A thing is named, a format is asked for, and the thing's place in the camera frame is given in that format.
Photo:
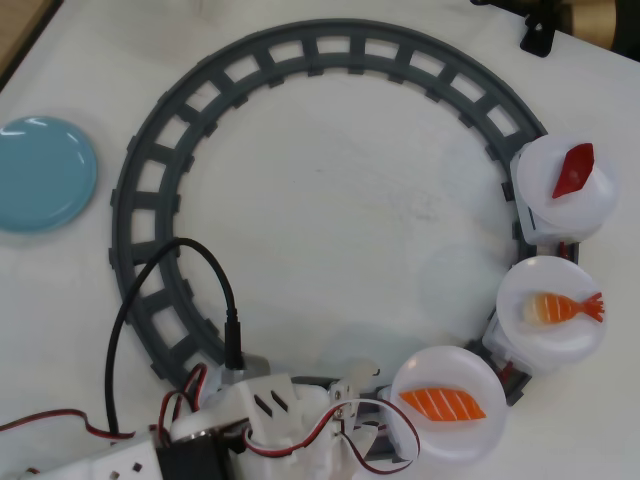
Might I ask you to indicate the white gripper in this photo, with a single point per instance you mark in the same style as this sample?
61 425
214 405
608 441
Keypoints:
325 434

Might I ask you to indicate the orange salmon sushi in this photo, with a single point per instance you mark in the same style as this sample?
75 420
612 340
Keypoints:
440 404

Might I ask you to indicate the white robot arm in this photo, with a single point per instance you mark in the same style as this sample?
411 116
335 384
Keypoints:
115 460

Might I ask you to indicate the orange shrimp sushi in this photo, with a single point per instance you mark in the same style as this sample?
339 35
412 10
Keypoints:
550 306

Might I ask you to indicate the red tuna sushi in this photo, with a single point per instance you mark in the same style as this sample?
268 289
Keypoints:
575 170

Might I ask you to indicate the blue round dish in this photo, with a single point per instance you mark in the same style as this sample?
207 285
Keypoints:
45 175

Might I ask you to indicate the white round plastic plate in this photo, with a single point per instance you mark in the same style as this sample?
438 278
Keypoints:
550 345
540 200
450 370

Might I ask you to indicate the grey circular toy train track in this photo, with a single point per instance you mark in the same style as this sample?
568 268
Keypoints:
120 240

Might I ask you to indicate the black clamp stand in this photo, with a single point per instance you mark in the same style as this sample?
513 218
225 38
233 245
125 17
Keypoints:
537 40

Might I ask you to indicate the dark object beyond table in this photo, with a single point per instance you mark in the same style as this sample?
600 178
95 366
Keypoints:
630 25

